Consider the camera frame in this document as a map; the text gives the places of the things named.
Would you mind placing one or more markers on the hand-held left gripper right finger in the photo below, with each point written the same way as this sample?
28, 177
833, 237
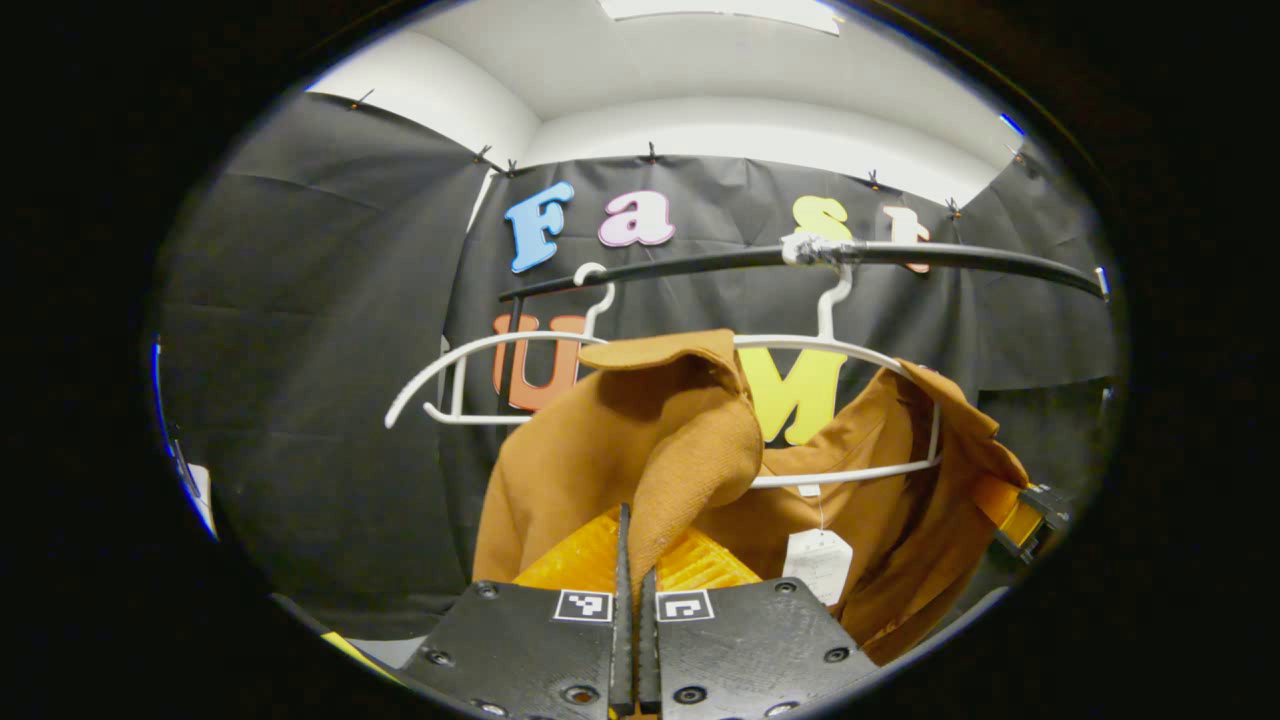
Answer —
750, 640

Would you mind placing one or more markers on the black backdrop cloth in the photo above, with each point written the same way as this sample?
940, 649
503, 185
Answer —
320, 400

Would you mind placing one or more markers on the ceiling light panel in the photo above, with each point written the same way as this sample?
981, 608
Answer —
720, 10

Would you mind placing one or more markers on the white plastic hanger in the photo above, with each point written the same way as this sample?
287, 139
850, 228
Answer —
830, 300
470, 348

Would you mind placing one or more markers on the black clothes rail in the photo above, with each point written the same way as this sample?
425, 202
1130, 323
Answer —
950, 252

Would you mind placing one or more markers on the black rail post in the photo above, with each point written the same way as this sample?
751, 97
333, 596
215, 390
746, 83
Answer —
515, 350

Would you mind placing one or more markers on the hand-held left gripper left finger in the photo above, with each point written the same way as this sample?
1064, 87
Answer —
530, 650

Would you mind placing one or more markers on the white paper clothing tag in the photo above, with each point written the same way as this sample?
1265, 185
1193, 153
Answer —
818, 565

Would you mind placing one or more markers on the brown button shirt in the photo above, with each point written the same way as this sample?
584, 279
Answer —
640, 430

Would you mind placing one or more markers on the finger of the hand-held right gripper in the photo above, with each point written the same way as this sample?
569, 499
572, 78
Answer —
1010, 515

